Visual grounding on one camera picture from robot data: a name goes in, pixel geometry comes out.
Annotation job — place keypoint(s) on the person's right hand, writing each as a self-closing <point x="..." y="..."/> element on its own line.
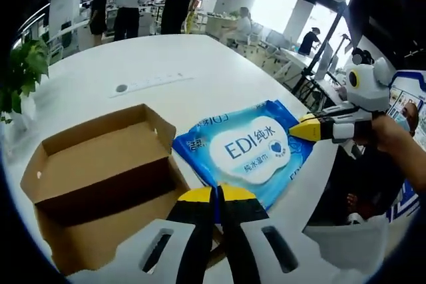
<point x="386" y="132"/>

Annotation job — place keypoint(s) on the potted green plant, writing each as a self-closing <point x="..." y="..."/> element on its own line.
<point x="23" y="71"/>

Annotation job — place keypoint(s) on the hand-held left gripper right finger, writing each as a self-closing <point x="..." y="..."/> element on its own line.
<point x="246" y="230"/>

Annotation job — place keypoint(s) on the brown cardboard shoe box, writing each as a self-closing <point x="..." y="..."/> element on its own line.
<point x="100" y="151"/>

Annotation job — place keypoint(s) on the blue wet wipes pack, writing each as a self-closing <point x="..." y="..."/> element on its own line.
<point x="246" y="154"/>

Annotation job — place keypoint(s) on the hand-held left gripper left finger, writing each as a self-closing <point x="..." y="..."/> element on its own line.
<point x="186" y="230"/>

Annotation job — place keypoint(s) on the person in beige shirt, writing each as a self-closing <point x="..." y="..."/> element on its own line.
<point x="407" y="204"/>

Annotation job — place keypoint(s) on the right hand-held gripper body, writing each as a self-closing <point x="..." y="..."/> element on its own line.
<point x="369" y="87"/>

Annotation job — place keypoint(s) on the white office chair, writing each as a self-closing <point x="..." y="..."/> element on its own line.
<point x="255" y="33"/>

